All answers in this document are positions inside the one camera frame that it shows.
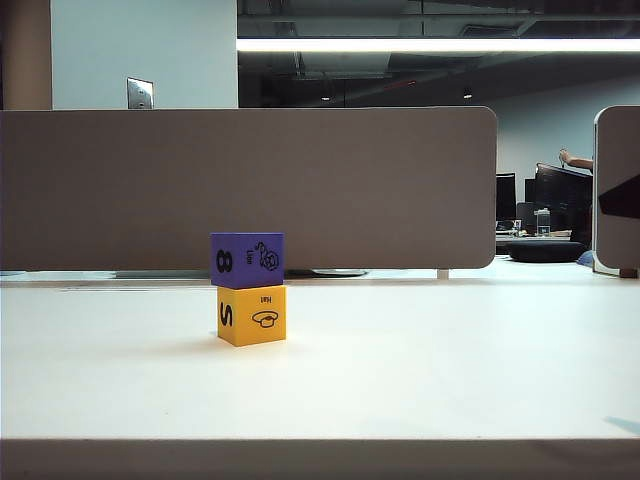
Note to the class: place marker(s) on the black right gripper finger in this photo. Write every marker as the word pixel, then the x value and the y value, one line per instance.
pixel 625 197

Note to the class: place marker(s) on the purple letter block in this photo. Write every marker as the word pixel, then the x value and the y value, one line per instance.
pixel 247 260

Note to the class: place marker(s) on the bare person forearm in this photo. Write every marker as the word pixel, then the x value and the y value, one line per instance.
pixel 580 161

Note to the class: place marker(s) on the yellow letter block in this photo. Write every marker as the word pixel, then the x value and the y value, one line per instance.
pixel 252 315

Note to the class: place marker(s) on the narrow grey desk divider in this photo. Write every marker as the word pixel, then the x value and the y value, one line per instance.
pixel 617 240

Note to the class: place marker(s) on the large black computer monitor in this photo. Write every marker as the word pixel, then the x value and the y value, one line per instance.
pixel 565 195

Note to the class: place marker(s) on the blue cloth item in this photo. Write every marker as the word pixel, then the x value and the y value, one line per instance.
pixel 586 258

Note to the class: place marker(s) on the brown divider foot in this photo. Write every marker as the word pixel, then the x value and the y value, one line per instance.
pixel 628 272

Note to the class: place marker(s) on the clear water bottle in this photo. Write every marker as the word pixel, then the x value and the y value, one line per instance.
pixel 542 224

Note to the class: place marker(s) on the small black computer monitor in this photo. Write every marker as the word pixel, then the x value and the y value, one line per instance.
pixel 505 197

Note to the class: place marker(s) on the black ceiling spot lamp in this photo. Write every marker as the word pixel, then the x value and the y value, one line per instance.
pixel 467 92

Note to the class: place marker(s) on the white divider support leg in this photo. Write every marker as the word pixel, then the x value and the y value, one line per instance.
pixel 443 273

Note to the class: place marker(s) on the long ceiling light strip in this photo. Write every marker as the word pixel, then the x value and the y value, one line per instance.
pixel 425 45

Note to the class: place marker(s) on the wide grey desk divider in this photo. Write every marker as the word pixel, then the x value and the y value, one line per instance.
pixel 250 185

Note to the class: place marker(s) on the metal wall switch plate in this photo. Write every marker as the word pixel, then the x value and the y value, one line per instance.
pixel 140 93

